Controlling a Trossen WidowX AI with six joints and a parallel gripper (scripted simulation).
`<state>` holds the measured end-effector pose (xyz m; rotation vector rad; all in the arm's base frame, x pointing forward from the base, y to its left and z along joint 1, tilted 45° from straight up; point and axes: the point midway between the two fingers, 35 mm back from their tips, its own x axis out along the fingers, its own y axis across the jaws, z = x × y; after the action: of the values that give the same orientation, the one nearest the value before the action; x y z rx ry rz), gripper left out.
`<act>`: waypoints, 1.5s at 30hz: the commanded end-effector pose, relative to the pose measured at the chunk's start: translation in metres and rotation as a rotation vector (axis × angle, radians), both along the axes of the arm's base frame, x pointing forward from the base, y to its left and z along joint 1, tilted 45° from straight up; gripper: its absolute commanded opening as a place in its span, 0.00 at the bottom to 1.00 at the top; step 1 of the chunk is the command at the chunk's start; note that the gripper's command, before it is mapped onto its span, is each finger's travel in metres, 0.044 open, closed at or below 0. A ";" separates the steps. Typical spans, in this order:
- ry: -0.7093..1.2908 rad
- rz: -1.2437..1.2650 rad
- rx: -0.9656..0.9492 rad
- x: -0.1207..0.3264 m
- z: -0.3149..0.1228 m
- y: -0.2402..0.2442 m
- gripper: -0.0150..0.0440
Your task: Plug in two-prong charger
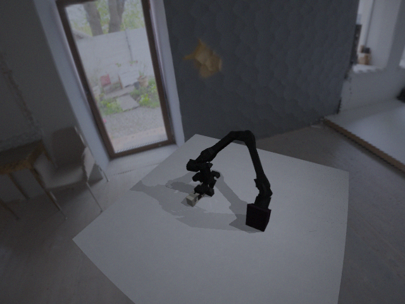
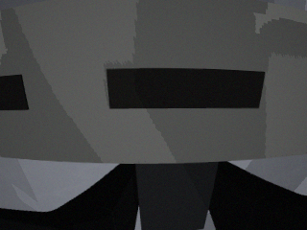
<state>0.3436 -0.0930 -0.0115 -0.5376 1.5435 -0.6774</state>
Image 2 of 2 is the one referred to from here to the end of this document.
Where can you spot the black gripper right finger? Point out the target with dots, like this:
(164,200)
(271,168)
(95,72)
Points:
(244,201)

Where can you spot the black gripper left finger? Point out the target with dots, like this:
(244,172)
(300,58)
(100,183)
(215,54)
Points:
(111,204)

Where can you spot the black two-prong plug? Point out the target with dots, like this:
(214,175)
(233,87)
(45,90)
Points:
(175,196)

